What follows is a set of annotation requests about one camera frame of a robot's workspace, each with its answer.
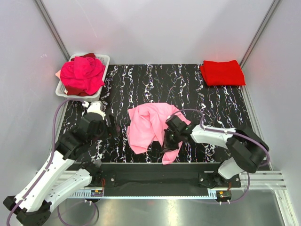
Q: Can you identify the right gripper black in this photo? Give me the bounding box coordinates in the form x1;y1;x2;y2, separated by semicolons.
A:
160;129;182;153

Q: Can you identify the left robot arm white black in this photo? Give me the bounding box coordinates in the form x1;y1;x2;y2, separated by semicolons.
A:
3;113;119;226

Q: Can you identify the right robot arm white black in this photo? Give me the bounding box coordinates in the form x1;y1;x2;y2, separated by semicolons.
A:
162;114;269;187

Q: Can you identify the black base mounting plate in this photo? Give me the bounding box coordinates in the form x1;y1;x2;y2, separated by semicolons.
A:
79;162;241;198

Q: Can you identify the crumpled magenta t shirt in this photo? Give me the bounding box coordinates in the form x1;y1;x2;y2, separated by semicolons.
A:
59;56;106;97

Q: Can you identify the folded red t shirt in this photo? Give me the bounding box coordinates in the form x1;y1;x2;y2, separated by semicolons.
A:
200;60;246;86

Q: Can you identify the light pink t shirt in basket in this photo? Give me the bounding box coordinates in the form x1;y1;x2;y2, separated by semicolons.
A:
55;70;61;78

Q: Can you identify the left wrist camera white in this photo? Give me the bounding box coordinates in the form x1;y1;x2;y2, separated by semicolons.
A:
82;101;106;119

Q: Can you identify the aluminium rail front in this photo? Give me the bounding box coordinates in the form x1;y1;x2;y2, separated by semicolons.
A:
44;170;286;203

